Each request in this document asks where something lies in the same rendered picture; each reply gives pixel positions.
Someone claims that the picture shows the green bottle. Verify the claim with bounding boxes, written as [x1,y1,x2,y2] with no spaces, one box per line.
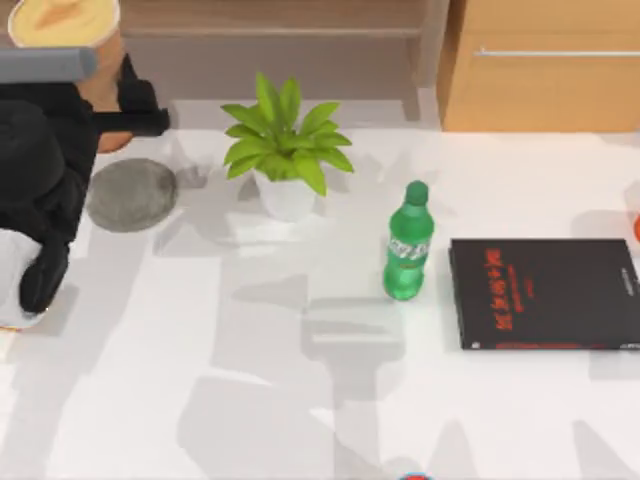
[381,180,437,303]

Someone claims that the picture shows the black book with red print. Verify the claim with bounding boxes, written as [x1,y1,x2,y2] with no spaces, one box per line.
[447,237,640,352]

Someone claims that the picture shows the brown cup with cream top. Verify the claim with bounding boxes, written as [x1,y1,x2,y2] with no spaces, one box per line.
[6,0,135,155]

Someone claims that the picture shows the open wooden shelf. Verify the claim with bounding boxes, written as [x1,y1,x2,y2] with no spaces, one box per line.
[118,0,452,122]

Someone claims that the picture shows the wooden cupboard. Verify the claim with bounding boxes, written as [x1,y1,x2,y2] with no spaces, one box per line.
[435,0,640,133]

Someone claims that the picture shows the pale grey rounded box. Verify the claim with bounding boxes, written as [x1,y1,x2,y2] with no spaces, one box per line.
[0,46,99,85]

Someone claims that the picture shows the round grey coaster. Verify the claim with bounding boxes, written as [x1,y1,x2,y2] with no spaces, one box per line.
[86,158,180,234]

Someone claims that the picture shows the wooden cupboard door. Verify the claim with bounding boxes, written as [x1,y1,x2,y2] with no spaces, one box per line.
[441,35,640,133]

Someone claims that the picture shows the long metal handle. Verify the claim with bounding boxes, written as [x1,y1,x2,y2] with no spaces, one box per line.
[473,46,640,60]

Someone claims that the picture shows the green plant in white pot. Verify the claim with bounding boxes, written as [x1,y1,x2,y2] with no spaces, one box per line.
[219,71,357,222]

